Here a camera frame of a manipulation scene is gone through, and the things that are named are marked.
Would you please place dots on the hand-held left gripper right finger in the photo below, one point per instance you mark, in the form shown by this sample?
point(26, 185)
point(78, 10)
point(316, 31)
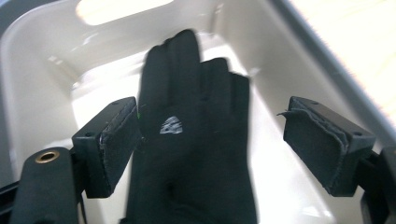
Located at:
point(323, 149)

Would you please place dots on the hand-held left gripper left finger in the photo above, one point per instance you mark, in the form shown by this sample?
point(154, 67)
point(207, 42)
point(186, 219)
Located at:
point(109, 146)

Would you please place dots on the black glove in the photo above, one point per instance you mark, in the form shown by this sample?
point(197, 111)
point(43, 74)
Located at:
point(193, 140)

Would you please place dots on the white plastic bin grey rim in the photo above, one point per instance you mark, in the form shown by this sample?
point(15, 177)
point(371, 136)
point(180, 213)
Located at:
point(49, 62)

